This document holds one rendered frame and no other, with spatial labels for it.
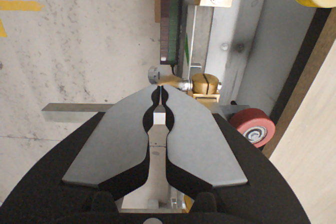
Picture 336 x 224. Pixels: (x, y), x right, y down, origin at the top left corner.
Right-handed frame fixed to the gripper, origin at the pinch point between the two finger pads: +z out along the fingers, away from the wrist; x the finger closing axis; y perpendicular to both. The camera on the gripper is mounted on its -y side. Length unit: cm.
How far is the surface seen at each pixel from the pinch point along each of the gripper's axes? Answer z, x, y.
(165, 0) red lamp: 29.9, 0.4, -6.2
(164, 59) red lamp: 30.0, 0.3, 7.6
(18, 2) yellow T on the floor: 100, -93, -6
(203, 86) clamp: 13.3, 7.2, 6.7
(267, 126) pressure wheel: 9.6, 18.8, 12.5
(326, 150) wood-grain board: 10.3, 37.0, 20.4
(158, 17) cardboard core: 93, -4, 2
